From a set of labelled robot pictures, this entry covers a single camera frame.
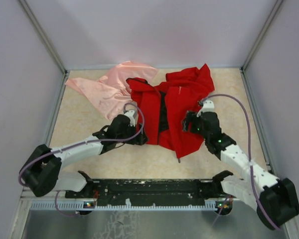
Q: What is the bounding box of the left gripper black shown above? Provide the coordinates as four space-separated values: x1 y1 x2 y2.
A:
117 122 149 145

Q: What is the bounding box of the red zip jacket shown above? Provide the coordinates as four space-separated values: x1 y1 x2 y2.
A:
126 64 215 158

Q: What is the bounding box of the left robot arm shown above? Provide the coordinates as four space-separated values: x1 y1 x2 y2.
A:
18 113 148 198

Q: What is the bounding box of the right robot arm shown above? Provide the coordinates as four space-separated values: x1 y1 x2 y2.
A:
182 111 299 230

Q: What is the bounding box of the pink satin cloth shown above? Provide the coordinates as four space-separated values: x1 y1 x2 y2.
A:
65 61 158 120

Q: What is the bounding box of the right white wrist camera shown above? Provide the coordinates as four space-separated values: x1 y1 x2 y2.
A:
196 99 215 117

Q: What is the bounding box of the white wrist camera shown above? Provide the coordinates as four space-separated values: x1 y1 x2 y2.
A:
124 110 138 126
196 99 215 117

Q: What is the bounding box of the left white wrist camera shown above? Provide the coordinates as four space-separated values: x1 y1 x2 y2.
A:
124 110 138 126

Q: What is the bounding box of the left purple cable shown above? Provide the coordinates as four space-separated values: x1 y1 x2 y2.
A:
18 103 145 217

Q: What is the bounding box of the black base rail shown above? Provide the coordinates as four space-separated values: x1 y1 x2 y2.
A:
65 179 225 207

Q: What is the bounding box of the aluminium frame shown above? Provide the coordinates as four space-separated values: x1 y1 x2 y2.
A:
9 0 299 239

